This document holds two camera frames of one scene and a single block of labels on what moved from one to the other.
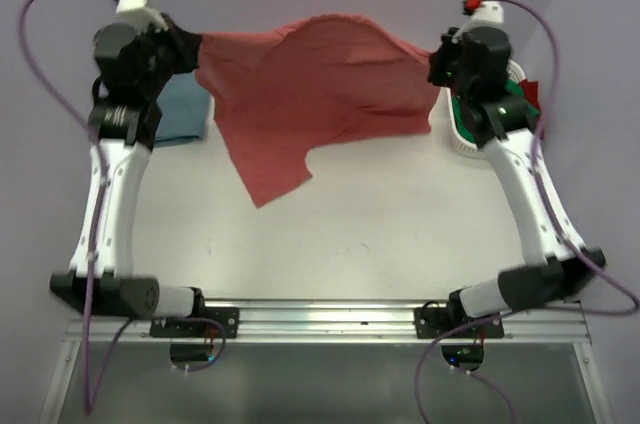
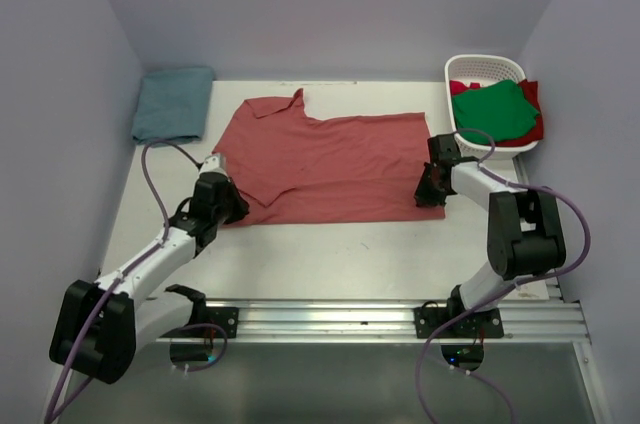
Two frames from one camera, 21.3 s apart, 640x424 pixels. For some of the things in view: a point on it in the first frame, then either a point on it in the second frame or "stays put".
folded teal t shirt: x=183 y=103 stays put
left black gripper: x=183 y=43 to x=241 y=205
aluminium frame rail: x=323 y=321 stays put
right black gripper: x=452 y=41 to x=425 y=198
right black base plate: x=429 y=322 stays put
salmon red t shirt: x=277 y=92 to x=290 y=168
